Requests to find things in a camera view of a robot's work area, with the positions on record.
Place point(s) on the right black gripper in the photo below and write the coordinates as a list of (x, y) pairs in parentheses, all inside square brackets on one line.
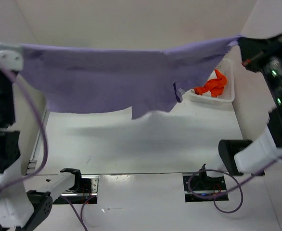
[(252, 49)]

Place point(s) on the purple t-shirt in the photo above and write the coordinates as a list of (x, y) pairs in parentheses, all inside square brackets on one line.
[(86, 81)]

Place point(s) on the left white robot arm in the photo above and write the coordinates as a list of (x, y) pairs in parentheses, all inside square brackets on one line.
[(21, 209)]

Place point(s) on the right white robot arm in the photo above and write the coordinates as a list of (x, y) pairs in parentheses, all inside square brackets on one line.
[(238, 157)]

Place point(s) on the white plastic basket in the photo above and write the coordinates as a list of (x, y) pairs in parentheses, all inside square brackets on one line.
[(228, 95)]

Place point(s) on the orange t-shirt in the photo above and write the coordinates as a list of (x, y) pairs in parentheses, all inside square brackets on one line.
[(214, 87)]

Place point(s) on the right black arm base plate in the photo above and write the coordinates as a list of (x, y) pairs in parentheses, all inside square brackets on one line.
[(203, 187)]

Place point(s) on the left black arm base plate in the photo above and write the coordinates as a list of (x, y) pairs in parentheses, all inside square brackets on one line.
[(87, 192)]

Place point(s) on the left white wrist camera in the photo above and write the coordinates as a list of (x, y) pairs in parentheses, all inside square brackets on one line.
[(11, 56)]

